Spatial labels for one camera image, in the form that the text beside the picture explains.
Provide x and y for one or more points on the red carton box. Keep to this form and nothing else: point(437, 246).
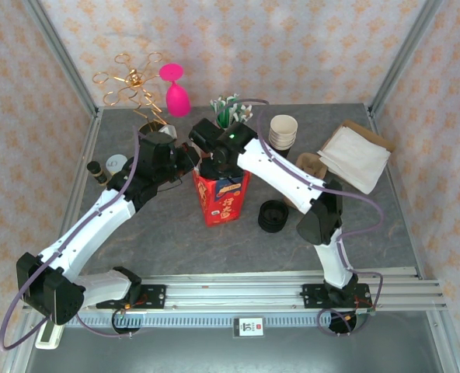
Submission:
point(222, 202)

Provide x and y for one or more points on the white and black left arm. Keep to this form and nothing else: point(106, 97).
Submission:
point(86, 229)

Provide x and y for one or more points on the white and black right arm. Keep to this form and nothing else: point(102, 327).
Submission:
point(280, 175)

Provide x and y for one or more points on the green wrapped straw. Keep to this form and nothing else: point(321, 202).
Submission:
point(224, 117)

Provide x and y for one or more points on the wooden stir stick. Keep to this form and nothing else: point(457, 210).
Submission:
point(247, 116)

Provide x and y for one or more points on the white round disc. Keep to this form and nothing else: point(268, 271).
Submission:
point(116, 163)

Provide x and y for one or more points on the white wrapped straw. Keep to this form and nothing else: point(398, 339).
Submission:
point(216, 104)

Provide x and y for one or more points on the white and black cup stack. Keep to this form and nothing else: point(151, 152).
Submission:
point(283, 130)

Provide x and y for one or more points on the small black and gold bottle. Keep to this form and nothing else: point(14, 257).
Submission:
point(97, 173)

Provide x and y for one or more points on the pink plastic goblet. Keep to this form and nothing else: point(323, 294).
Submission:
point(177, 99)

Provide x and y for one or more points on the black cup lid stack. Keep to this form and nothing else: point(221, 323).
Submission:
point(272, 215)

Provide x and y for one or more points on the brown pulp cup carrier stack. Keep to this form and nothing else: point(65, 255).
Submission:
point(311, 165)

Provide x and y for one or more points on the white paper napkin stack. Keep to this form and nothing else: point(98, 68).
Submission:
point(354, 159)

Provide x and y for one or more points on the brown cardboard tray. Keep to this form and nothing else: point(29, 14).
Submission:
point(366, 134)

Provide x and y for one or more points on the white label card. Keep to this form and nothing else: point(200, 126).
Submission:
point(248, 327)

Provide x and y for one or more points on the white flat box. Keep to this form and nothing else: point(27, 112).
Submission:
point(49, 337)

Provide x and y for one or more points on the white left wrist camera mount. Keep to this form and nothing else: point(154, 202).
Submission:
point(169, 132)

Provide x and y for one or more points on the aluminium frame post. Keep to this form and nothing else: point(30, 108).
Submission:
point(405, 54)
point(63, 58)

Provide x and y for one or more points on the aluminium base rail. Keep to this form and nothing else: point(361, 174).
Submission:
point(234, 293)

